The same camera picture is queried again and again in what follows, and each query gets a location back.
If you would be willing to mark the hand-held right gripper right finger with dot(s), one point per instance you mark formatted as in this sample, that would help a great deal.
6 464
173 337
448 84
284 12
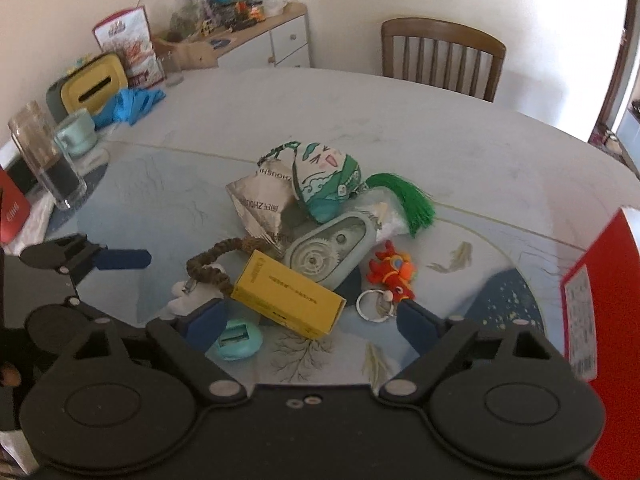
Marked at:
415 325

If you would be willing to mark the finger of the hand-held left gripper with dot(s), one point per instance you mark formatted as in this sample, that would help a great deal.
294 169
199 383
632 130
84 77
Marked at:
125 258
55 325

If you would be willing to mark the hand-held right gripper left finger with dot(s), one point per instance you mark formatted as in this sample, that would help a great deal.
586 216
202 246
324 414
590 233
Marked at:
205 321

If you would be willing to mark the white tooth plush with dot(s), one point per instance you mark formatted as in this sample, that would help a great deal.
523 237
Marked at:
180 301

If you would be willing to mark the small teal round case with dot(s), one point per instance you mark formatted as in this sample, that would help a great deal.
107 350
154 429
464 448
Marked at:
240 341

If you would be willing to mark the yellow rectangular box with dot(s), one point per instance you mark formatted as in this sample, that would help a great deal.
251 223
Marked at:
285 290

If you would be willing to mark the white cardboard box red edges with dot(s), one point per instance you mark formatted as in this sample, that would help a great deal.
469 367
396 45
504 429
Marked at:
615 285

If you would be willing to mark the small red box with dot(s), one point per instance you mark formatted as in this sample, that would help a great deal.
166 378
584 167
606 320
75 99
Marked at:
12 210

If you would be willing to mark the clear plastic wrapper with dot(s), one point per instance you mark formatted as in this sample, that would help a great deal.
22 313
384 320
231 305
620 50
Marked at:
392 220

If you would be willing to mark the tall clear glass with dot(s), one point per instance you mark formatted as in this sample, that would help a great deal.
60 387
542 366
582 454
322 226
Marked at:
45 160

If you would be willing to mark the silver foil snack packet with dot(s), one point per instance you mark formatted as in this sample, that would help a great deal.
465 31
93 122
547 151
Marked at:
260 200

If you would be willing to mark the mint green mug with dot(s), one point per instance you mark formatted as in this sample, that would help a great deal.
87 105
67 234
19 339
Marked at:
75 135

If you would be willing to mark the blue crumpled cloth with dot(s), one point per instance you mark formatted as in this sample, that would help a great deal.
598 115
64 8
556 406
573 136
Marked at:
130 105

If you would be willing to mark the green plush doll with tassel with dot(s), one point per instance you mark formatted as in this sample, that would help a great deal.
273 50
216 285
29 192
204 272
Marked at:
320 180

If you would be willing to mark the yellow and grey tissue box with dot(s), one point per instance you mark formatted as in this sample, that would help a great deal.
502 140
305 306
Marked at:
85 80

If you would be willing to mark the small drinking glass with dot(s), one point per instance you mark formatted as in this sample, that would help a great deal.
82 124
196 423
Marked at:
172 70

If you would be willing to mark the wooden box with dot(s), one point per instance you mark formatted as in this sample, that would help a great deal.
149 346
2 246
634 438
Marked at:
190 55

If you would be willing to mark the red and white printed carton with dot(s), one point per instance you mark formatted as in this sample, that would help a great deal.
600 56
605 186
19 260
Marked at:
130 35

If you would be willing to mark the white sideboard with wooden top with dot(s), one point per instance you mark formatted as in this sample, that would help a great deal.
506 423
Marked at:
290 40

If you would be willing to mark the clear plastic bag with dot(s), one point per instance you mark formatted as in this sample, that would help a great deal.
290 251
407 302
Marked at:
270 0

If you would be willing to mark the wooden dining chair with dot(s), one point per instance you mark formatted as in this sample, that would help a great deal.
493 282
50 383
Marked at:
400 27

